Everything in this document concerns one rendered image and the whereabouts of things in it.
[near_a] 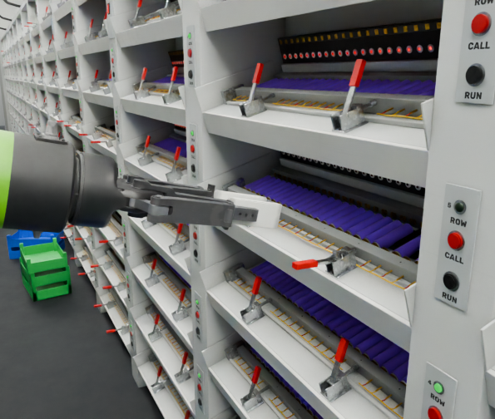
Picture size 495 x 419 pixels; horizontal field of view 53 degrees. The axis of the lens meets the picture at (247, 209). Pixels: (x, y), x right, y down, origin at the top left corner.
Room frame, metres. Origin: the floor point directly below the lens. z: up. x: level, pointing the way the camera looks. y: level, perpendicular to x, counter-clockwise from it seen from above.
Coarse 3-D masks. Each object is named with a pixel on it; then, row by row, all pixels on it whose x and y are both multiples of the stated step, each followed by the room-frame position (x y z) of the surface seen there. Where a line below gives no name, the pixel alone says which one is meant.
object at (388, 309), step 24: (240, 168) 1.08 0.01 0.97; (264, 168) 1.11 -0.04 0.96; (312, 168) 0.98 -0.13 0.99; (384, 192) 0.80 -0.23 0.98; (408, 192) 0.76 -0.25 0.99; (240, 240) 0.91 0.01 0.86; (264, 240) 0.81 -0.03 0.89; (288, 240) 0.78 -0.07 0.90; (288, 264) 0.75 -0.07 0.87; (312, 288) 0.70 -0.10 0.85; (336, 288) 0.63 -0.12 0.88; (360, 288) 0.60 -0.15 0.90; (384, 288) 0.59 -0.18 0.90; (408, 288) 0.50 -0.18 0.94; (360, 312) 0.59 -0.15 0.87; (384, 312) 0.54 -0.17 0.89; (408, 312) 0.50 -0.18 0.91; (384, 336) 0.56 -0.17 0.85; (408, 336) 0.51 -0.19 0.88
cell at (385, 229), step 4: (396, 220) 0.72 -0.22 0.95; (388, 224) 0.71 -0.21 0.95; (392, 224) 0.71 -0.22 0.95; (396, 224) 0.71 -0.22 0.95; (400, 224) 0.71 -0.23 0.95; (384, 228) 0.70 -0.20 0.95; (388, 228) 0.70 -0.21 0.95; (392, 228) 0.70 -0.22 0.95; (396, 228) 0.71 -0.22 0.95; (376, 232) 0.70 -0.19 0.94; (380, 232) 0.70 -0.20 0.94; (384, 232) 0.70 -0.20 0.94; (388, 232) 0.70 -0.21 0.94; (368, 236) 0.69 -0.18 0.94; (372, 236) 0.69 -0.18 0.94; (376, 236) 0.69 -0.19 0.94; (380, 236) 0.69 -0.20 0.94; (368, 240) 0.69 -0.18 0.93; (372, 240) 0.69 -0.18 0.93
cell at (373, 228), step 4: (388, 216) 0.74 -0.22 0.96; (380, 220) 0.73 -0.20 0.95; (384, 220) 0.73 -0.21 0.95; (388, 220) 0.73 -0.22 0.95; (392, 220) 0.73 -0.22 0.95; (372, 224) 0.72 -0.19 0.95; (376, 224) 0.72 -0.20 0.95; (380, 224) 0.72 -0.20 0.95; (384, 224) 0.72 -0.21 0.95; (368, 228) 0.72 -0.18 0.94; (372, 228) 0.72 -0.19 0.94; (376, 228) 0.72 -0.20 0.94; (380, 228) 0.72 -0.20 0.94; (360, 232) 0.71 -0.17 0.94; (364, 232) 0.71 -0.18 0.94; (368, 232) 0.71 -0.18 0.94; (372, 232) 0.71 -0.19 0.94; (360, 236) 0.70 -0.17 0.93; (364, 236) 0.70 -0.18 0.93
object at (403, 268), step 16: (240, 192) 0.99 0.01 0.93; (288, 208) 0.85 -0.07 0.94; (304, 224) 0.78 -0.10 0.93; (320, 224) 0.76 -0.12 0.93; (336, 240) 0.71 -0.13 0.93; (352, 240) 0.68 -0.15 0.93; (368, 256) 0.64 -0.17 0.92; (384, 256) 0.62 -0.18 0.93; (400, 272) 0.59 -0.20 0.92; (416, 272) 0.57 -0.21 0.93
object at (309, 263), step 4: (332, 252) 0.65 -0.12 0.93; (336, 252) 0.65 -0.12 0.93; (336, 256) 0.65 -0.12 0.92; (304, 260) 0.63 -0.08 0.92; (308, 260) 0.63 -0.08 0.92; (312, 260) 0.63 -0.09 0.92; (316, 260) 0.64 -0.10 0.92; (320, 260) 0.64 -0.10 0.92; (324, 260) 0.64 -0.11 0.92; (328, 260) 0.64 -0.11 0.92; (332, 260) 0.64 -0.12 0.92; (292, 264) 0.62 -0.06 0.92; (296, 264) 0.62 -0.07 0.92; (300, 264) 0.62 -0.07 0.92; (304, 264) 0.62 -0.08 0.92; (308, 264) 0.62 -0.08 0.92; (312, 264) 0.63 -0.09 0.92; (316, 264) 0.63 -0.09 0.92; (296, 268) 0.62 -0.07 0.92; (300, 268) 0.62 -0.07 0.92; (304, 268) 0.62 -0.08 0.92; (308, 268) 0.62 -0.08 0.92
